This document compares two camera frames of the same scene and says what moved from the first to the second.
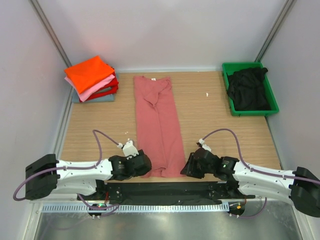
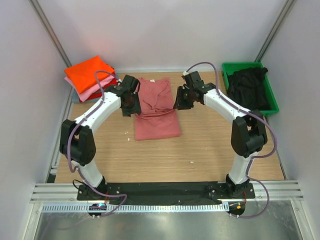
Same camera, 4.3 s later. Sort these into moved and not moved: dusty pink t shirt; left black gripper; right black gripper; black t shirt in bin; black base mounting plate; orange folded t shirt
Moved: right black gripper; dusty pink t shirt; left black gripper
Not moved: black base mounting plate; orange folded t shirt; black t shirt in bin
